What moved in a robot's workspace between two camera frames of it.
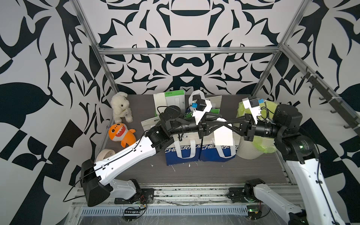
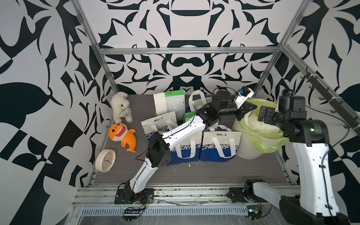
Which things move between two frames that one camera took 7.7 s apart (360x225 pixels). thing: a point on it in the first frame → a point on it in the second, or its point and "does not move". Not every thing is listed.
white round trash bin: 247,149 does not move
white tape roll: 104,154 does not move
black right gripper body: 251,131 → 271,116
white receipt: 160,102 does not move
